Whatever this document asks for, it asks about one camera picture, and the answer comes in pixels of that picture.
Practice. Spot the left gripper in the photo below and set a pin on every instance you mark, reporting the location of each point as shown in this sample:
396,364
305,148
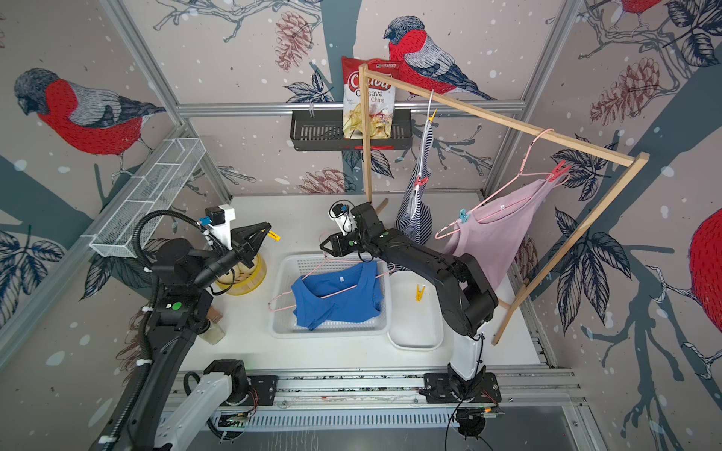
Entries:
246,249

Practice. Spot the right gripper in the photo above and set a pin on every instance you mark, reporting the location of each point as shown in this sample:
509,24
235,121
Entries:
336,243

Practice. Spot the blue tank top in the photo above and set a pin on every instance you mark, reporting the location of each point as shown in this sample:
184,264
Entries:
352,295

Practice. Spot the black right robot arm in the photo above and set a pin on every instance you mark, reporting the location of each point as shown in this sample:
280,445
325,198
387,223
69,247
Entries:
466,297

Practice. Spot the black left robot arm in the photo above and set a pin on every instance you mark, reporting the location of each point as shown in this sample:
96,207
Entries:
182,277

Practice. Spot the striped tank top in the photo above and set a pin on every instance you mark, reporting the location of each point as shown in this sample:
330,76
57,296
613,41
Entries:
418,230

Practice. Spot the pink tank top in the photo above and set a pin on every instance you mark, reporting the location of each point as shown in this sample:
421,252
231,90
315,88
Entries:
495,231

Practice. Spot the yellow bowl with buns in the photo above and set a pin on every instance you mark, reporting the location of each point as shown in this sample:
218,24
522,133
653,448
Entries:
242,279

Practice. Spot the white perforated plastic basket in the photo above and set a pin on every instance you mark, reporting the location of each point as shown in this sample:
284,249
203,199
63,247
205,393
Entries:
283,324

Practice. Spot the brown bottle black cap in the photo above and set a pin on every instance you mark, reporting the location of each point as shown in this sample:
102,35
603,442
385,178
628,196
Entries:
214,315

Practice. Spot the red clothespin on striped top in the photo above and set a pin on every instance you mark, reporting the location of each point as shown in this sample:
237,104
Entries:
420,182

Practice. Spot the clear bottle black cap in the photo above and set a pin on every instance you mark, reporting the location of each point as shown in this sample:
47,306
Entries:
212,333

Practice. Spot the white plastic tray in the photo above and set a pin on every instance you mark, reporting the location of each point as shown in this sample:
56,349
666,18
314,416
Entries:
415,326

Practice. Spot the teal clothespin on pink top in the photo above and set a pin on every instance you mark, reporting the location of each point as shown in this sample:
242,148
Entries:
464,216

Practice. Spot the wooden clothes rack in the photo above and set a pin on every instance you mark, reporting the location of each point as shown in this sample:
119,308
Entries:
633,166

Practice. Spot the red clothespin on pink top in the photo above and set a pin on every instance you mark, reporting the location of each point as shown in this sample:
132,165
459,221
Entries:
560,170

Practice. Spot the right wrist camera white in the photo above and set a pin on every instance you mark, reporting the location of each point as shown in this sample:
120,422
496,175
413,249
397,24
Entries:
341,213

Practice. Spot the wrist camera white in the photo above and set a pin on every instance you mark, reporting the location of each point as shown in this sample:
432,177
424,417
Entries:
341,213
221,220

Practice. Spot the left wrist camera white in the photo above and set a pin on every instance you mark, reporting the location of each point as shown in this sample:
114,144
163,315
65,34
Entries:
221,220

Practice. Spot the white wire mesh shelf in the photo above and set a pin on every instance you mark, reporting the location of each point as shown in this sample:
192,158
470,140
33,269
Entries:
156,188

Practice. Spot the black wall basket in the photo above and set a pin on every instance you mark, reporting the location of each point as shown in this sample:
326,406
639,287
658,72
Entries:
322,131

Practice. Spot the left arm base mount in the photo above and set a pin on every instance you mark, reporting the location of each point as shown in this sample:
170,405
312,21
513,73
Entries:
261,393

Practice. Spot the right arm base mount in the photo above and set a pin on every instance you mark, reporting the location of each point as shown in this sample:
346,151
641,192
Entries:
447,388

